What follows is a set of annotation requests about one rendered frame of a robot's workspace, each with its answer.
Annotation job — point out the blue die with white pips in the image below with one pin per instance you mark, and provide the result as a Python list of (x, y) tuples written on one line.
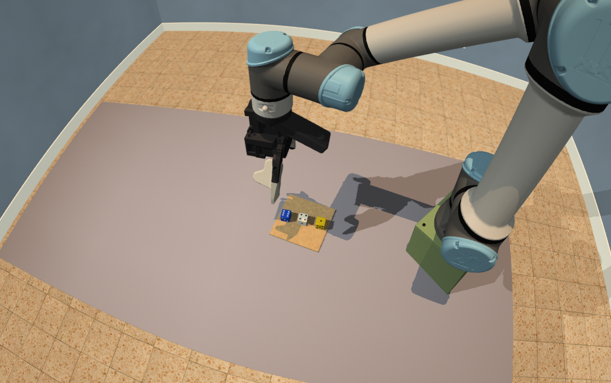
[(285, 215)]

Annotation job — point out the grey die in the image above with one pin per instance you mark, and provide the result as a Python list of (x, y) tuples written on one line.
[(303, 219)]

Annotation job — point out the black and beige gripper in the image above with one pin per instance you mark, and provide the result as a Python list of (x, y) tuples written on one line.
[(262, 140)]

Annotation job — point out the yellow die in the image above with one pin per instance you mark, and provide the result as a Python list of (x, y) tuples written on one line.
[(320, 223)]

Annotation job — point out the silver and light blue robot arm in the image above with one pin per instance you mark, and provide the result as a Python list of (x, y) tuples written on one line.
[(570, 59)]

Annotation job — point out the tan mat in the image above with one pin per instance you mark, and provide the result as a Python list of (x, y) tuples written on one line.
[(305, 236)]

